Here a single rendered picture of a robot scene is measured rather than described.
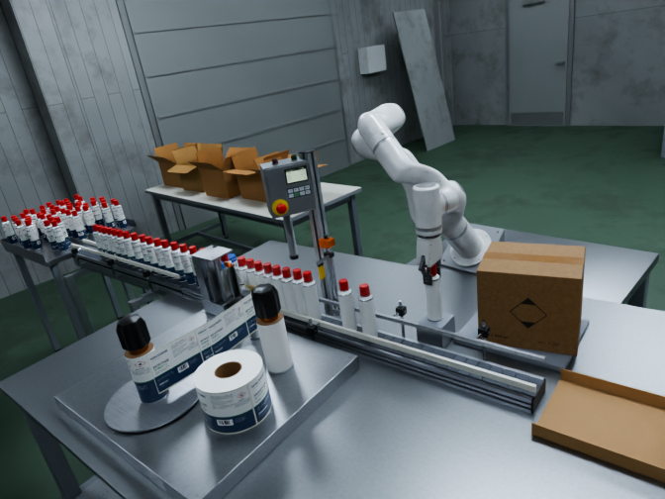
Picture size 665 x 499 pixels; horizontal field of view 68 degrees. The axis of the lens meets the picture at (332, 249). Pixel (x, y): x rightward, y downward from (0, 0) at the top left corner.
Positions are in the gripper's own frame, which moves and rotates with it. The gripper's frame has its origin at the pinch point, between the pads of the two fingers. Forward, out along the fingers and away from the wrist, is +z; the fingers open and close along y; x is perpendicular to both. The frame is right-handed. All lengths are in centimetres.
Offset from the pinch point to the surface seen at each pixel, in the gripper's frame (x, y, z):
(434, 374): 10.2, 20.4, 22.7
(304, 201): -47, 6, -24
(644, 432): 65, 14, 25
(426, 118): -338, -610, 57
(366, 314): -16.3, 17.0, 9.6
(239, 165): -241, -126, 4
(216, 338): -53, 52, 9
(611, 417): 57, 12, 25
